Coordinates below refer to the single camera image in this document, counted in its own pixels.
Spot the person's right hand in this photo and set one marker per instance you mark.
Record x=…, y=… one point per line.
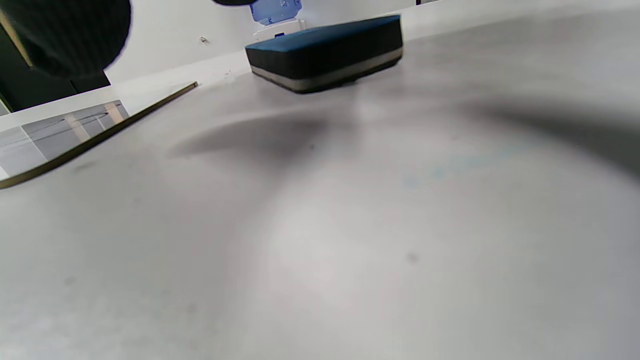
x=70, y=35

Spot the blue whiteboard eraser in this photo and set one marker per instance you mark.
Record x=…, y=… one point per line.
x=325, y=55

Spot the black door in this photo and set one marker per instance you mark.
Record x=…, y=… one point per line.
x=50, y=92

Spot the white water dispenser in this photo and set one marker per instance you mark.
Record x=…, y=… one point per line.
x=280, y=29

